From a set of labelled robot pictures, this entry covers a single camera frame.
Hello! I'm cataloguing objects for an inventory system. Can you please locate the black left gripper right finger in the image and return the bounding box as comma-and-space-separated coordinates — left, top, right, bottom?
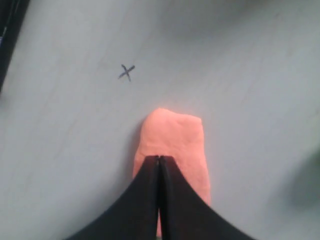
159, 156, 252, 240

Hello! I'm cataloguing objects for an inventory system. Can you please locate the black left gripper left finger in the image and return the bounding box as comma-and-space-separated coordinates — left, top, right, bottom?
68, 156, 160, 240

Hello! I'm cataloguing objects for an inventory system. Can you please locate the orange putty blob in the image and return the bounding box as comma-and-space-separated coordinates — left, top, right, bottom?
132, 107, 212, 237

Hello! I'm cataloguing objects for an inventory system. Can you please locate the black and white marker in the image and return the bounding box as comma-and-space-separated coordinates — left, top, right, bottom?
0, 0, 30, 90

